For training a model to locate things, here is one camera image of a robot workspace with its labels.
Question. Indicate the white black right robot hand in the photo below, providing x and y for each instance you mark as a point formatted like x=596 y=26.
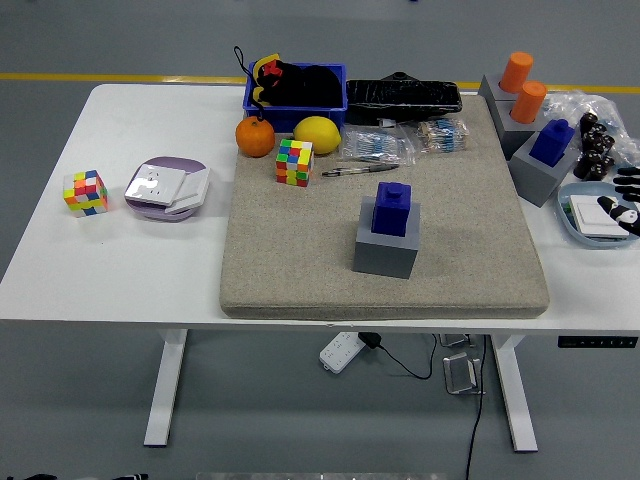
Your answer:
x=627 y=192

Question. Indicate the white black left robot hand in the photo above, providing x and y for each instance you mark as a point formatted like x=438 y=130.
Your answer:
x=132 y=477

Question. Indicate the blue square seal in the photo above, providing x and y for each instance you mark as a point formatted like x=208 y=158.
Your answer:
x=390 y=210
x=552 y=142

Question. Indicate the grey seal holder box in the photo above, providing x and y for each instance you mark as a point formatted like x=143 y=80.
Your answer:
x=487 y=90
x=535 y=180
x=515 y=137
x=382 y=257

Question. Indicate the orange cylinder seal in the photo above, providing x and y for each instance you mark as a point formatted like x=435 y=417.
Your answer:
x=516 y=72
x=527 y=102

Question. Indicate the light blue tray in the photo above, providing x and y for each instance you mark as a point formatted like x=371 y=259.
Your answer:
x=595 y=189

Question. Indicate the dark round knob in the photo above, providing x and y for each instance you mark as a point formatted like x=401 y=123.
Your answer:
x=593 y=136
x=607 y=143
x=605 y=167
x=590 y=159
x=589 y=121

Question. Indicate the white table leg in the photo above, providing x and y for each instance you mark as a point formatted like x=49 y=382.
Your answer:
x=517 y=400
x=165 y=390

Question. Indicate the clear plastic bag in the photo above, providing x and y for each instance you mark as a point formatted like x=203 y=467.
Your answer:
x=565 y=102

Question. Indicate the black table control panel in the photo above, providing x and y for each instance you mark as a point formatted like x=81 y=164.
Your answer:
x=597 y=342

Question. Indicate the clear bag of tan resistors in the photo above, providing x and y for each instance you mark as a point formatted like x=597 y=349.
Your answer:
x=442 y=135

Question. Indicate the silver metal stand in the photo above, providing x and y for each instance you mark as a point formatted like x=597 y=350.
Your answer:
x=455 y=340
x=460 y=372

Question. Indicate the white power strip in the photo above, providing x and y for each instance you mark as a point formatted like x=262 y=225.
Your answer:
x=340 y=352

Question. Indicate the black wrapped rear-view mirror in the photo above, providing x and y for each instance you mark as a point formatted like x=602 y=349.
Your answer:
x=400 y=97

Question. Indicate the clear bag of blue resistors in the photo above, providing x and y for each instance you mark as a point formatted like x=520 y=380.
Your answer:
x=375 y=145

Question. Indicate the grey ballpoint pen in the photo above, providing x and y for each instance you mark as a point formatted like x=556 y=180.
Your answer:
x=360 y=170

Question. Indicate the grey-brown mat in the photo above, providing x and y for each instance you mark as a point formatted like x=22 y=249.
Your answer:
x=300 y=260

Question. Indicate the small colourful puzzle cube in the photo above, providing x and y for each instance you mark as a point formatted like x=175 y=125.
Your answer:
x=85 y=195

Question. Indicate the yellow lemon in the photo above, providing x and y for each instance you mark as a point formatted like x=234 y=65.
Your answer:
x=317 y=135

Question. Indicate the purple dish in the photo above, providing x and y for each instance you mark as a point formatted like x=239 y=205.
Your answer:
x=175 y=161

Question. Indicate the large colourful puzzle cube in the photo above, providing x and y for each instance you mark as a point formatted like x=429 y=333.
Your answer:
x=295 y=162

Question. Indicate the black cloth pouch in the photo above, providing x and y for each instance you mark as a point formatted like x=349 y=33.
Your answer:
x=310 y=87

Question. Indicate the blue plastic bin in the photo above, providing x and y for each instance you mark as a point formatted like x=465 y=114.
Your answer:
x=300 y=117

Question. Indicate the orange fruit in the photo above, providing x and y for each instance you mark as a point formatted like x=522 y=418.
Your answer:
x=255 y=137

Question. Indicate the yellow trimmed black case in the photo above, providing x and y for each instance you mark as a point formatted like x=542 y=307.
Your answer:
x=257 y=93

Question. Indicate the white wall switch panel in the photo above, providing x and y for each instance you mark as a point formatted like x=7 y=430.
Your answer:
x=195 y=187
x=590 y=215

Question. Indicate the white wall socket panel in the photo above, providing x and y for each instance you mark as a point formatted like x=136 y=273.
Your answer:
x=152 y=185

